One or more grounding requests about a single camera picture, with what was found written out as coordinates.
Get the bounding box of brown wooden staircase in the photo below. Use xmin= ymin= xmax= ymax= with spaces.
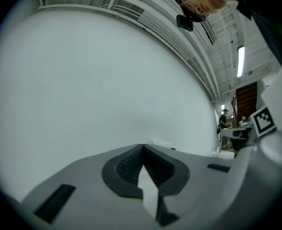
xmin=232 ymin=81 xmax=258 ymax=127

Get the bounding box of person's black shirt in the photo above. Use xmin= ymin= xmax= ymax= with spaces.
xmin=236 ymin=0 xmax=282 ymax=67

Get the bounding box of long ceiling tube light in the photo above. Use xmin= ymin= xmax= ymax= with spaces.
xmin=236 ymin=46 xmax=246 ymax=79

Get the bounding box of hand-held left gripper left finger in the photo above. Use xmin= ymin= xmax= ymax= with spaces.
xmin=21 ymin=144 xmax=161 ymax=230

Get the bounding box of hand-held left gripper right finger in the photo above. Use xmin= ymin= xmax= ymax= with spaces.
xmin=143 ymin=144 xmax=260 ymax=227

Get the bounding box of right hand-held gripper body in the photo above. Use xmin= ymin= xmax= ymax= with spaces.
xmin=249 ymin=63 xmax=282 ymax=165

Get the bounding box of black head-mounted camera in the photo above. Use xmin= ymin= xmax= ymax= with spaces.
xmin=176 ymin=14 xmax=194 ymax=32

